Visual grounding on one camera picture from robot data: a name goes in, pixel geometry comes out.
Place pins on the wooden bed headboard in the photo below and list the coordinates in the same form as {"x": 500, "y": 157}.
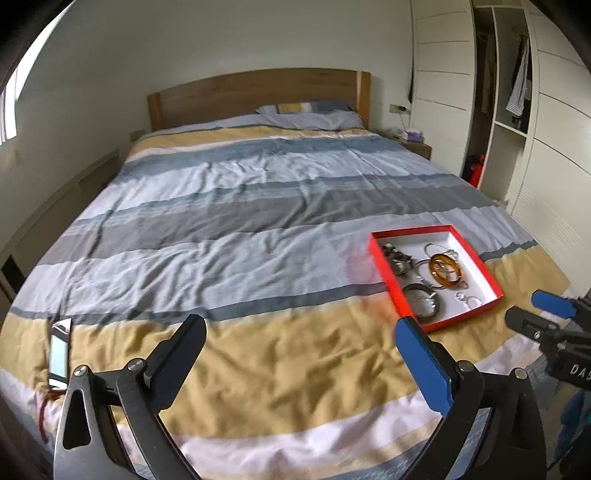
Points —
{"x": 254, "y": 94}

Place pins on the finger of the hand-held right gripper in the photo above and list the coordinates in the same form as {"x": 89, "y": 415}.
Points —
{"x": 551, "y": 301}
{"x": 526, "y": 321}

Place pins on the amber bangle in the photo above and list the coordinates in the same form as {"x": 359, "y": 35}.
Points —
{"x": 434, "y": 274}

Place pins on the grey pillow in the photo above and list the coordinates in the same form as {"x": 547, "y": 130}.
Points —
{"x": 318, "y": 117}

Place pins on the red jewelry box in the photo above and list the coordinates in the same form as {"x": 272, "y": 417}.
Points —
{"x": 480, "y": 286}

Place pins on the striped hanging shirt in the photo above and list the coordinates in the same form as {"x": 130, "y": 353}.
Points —
{"x": 519, "y": 87}

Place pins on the blue cloth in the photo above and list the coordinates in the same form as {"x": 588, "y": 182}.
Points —
{"x": 575, "y": 420}

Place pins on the smartphone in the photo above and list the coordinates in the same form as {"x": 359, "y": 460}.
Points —
{"x": 60, "y": 350}

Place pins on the bed with striped duvet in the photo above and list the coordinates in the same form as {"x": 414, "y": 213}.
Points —
{"x": 231, "y": 221}

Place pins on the silver wrist watch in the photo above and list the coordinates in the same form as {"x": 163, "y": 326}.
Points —
{"x": 402, "y": 266}

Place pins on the window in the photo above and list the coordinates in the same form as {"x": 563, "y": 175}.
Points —
{"x": 7, "y": 110}

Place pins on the wall socket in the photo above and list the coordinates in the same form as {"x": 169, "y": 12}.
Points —
{"x": 399, "y": 108}

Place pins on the thin silver hoop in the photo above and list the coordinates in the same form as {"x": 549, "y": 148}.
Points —
{"x": 475, "y": 308}

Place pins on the white wardrobe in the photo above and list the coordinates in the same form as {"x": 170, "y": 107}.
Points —
{"x": 554, "y": 161}

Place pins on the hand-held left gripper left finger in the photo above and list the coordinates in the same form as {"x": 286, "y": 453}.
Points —
{"x": 184, "y": 350}

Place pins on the wooden nightstand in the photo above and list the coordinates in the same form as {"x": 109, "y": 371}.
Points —
{"x": 420, "y": 150}

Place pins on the brown hanging garment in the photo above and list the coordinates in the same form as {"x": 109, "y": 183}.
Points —
{"x": 487, "y": 74}

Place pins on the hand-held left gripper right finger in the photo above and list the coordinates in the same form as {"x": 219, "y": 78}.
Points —
{"x": 422, "y": 364}

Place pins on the tissue box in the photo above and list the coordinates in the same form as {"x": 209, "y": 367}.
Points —
{"x": 412, "y": 135}

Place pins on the red item in wardrobe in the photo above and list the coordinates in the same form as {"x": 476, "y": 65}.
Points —
{"x": 476, "y": 171}

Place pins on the dark brown bangle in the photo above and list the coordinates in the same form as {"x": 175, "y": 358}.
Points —
{"x": 411, "y": 288}

